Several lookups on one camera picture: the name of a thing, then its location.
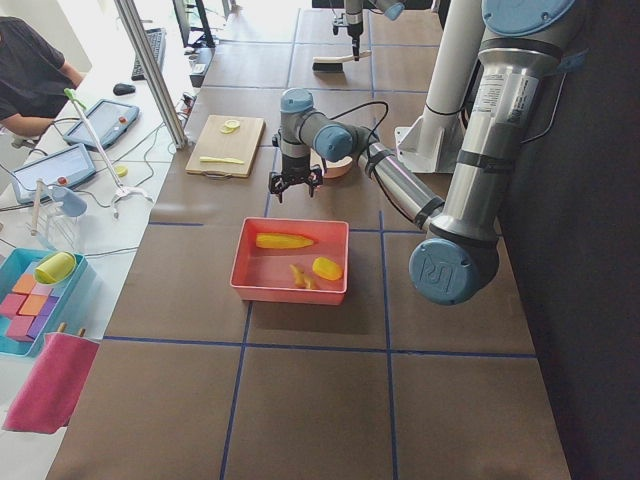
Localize pink cloth on rack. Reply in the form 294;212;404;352
2;333;100;434

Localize yellow lemon slice on board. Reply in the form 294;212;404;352
219;119;241;134

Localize white stand with green tip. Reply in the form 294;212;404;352
64;88;153;219

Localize black computer mouse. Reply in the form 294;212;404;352
112;83;136;96

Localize far teach pendant tablet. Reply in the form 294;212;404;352
63;99;140;151

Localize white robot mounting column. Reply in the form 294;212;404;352
395;0;485;173

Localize yellow toy knife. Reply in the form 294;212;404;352
198;156;245;165

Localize yellow toy pepper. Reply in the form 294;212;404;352
312;257;344;281

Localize light blue storage tray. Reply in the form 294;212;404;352
1;248;96;357

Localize teach pendant tablet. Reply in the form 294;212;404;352
63;99;140;151
11;144;96;204

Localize yellow lemon slice on desk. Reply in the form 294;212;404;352
114;165;128;178

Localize aluminium frame post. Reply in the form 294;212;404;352
114;0;188;150

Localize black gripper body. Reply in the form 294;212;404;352
348;23;361;61
269;155;323;190

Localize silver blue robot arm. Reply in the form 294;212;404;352
269;1;588;305
332;0;451;61

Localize black keyboard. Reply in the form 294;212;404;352
130;27;168;82

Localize wooden cutting board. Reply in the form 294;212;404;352
185;115;265;178

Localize blue cup on stand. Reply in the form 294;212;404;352
50;185;87;218

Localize near teach pendant tablet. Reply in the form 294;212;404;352
11;144;96;204

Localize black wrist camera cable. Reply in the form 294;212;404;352
329;100;391;146

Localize yellow cup in tray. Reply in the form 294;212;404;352
34;251;77;285

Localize beige plastic dustpan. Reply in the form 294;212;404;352
321;157;353;180

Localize pink plastic bin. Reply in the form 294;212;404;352
230;217;349;305

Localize person in black shirt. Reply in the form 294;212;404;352
1;16;84;137

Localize small yellow toy ginger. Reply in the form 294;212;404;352
289;264;317;290

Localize coloured blocks in tray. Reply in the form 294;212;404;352
1;272;59;343

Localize yellow toy corn cob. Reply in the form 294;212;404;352
255;232;315;250

